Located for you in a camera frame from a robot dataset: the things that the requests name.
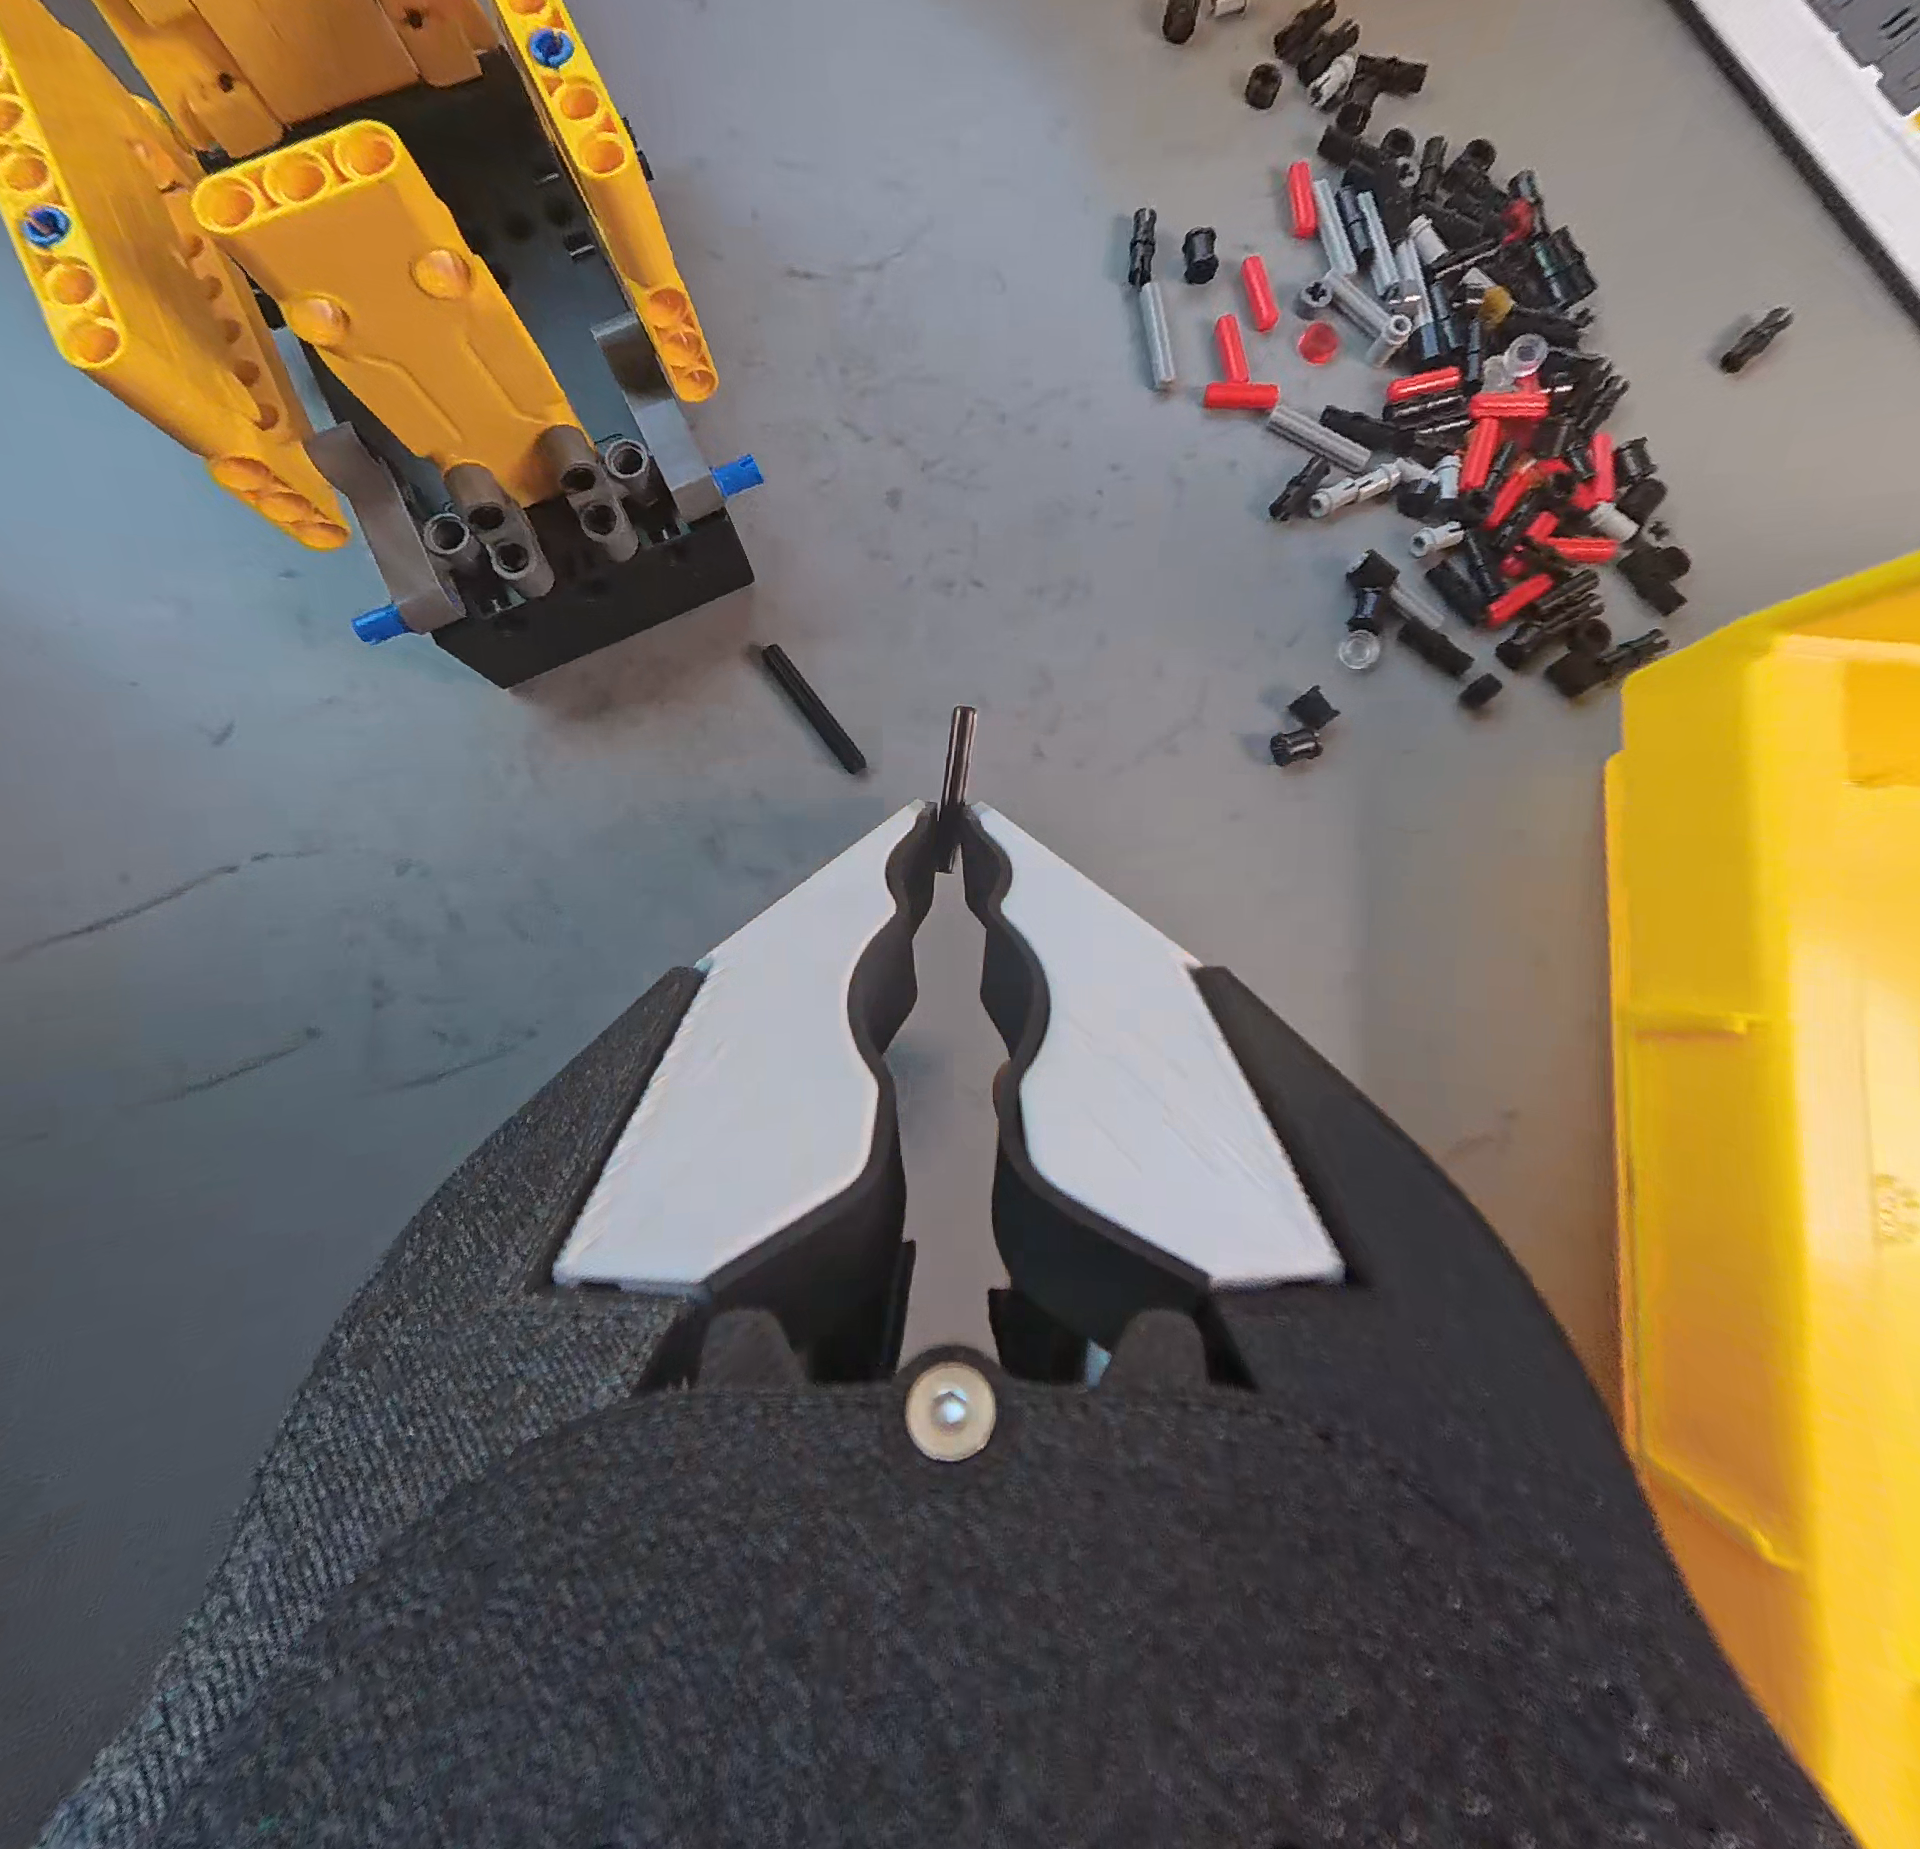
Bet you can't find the partly built yellow lego model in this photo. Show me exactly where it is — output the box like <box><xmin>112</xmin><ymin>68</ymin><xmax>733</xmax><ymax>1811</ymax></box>
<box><xmin>0</xmin><ymin>0</ymin><xmax>767</xmax><ymax>690</ymax></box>

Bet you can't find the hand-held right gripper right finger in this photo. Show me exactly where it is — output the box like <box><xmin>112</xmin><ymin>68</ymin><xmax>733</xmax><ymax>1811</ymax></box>
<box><xmin>961</xmin><ymin>804</ymin><xmax>1347</xmax><ymax>1292</ymax></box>

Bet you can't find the black lego axle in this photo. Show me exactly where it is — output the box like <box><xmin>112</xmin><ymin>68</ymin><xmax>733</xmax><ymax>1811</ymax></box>
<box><xmin>939</xmin><ymin>703</ymin><xmax>981</xmax><ymax>875</ymax></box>
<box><xmin>760</xmin><ymin>643</ymin><xmax>871</xmax><ymax>776</ymax></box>

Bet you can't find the pile of small lego pins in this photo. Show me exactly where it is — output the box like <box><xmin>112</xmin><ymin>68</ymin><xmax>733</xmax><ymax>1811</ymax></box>
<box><xmin>1126</xmin><ymin>0</ymin><xmax>1798</xmax><ymax>769</ymax></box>

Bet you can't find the white instruction board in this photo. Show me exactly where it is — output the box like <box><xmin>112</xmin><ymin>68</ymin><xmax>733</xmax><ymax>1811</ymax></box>
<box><xmin>1628</xmin><ymin>0</ymin><xmax>1920</xmax><ymax>312</ymax></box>

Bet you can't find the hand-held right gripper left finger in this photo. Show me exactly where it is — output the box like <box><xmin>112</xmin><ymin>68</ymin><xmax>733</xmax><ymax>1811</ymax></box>
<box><xmin>553</xmin><ymin>804</ymin><xmax>927</xmax><ymax>1297</ymax></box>

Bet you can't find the yellow plastic storage bin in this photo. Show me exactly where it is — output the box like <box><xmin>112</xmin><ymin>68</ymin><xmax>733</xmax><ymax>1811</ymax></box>
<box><xmin>1604</xmin><ymin>550</ymin><xmax>1920</xmax><ymax>1849</ymax></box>

